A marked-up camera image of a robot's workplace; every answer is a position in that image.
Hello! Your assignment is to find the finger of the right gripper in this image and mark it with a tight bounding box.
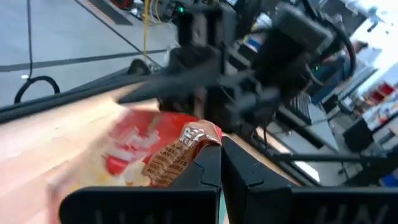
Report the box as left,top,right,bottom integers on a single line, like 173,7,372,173
222,83,280,118
117,57,225,105

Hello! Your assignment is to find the black coiled cable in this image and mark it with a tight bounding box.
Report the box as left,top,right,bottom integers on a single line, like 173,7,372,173
14,0,62,105

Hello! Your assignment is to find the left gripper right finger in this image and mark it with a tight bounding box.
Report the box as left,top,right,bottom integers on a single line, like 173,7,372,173
221,136,398,224

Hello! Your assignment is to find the black desk leg bar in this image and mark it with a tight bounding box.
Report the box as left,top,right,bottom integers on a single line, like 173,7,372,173
273,151,398,165

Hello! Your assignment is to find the person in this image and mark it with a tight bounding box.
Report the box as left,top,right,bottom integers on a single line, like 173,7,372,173
312,39,373,103

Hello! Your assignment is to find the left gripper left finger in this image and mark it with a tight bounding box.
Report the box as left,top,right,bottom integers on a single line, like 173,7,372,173
58,144,222,224

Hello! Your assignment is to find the yellow extension cable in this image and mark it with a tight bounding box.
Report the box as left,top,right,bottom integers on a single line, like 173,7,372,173
141,0,152,62

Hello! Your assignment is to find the red popcorn bag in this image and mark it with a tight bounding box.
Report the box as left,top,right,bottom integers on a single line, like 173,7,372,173
48,108,223,195

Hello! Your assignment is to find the red storage bin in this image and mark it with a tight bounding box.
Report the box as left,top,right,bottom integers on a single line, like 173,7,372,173
366,82,396,103

